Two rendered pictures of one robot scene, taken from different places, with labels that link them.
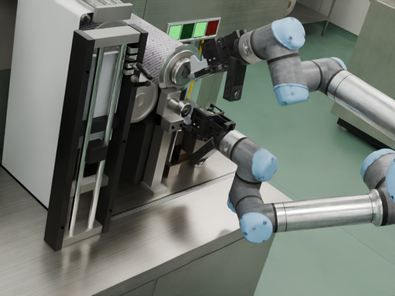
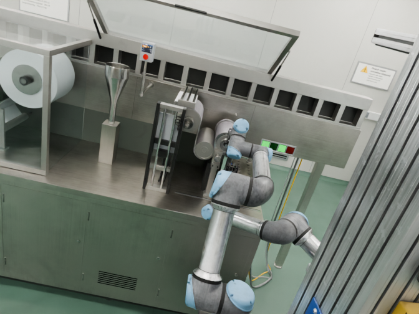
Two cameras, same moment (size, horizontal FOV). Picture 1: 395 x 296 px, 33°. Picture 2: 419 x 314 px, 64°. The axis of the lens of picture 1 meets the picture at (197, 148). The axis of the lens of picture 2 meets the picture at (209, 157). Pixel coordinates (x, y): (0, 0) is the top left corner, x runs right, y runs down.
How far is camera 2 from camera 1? 130 cm
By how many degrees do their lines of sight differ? 43
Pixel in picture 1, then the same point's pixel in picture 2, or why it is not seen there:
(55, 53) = not seen: hidden behind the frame
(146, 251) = (171, 205)
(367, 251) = not seen: outside the picture
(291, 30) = (239, 123)
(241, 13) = (312, 149)
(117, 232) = (171, 195)
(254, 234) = (204, 213)
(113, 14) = (186, 104)
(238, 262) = (229, 247)
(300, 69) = (238, 141)
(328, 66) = (258, 147)
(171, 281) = (183, 228)
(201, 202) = not seen: hidden behind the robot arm
